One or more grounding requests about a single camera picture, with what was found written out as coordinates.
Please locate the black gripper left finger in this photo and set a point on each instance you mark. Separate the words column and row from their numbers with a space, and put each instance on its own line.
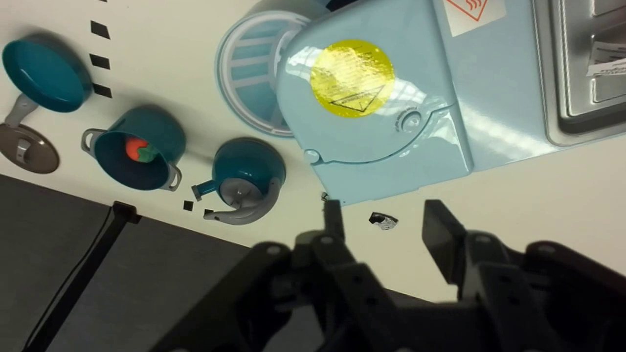
column 334, row 220

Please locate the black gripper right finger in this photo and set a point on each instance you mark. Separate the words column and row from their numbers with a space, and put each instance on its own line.
column 445, row 238

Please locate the light blue breakfast maker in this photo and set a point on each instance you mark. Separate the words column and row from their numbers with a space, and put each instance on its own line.
column 388, row 97

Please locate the teal toy kettle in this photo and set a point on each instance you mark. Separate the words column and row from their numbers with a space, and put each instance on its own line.
column 248, row 175

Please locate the teal toy pot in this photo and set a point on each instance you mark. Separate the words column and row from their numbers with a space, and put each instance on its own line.
column 142, row 150

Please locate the teal toy frying pan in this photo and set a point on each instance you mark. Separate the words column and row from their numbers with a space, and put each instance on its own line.
column 48, row 76

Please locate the grey pot lid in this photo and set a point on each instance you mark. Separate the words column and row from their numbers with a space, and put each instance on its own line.
column 28, row 150

